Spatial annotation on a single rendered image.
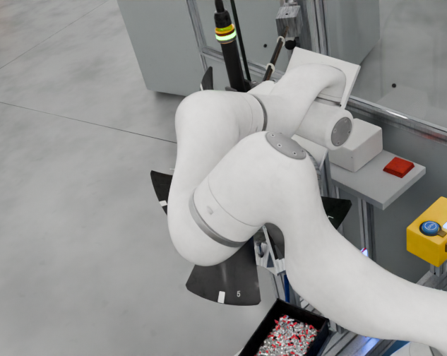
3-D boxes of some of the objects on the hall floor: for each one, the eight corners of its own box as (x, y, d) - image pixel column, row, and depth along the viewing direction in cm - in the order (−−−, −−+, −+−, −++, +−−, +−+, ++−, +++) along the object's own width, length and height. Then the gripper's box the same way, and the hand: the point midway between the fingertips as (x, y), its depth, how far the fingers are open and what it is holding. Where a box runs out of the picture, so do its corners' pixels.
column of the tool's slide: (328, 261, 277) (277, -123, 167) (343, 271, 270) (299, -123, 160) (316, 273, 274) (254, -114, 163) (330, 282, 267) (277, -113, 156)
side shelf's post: (371, 304, 252) (362, 167, 201) (378, 309, 249) (371, 171, 198) (366, 309, 251) (355, 173, 200) (373, 313, 248) (364, 176, 197)
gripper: (311, 77, 117) (255, 58, 130) (256, 113, 111) (203, 90, 123) (315, 106, 122) (261, 85, 135) (263, 142, 115) (210, 117, 128)
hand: (239, 90), depth 128 cm, fingers closed on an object, 4 cm apart
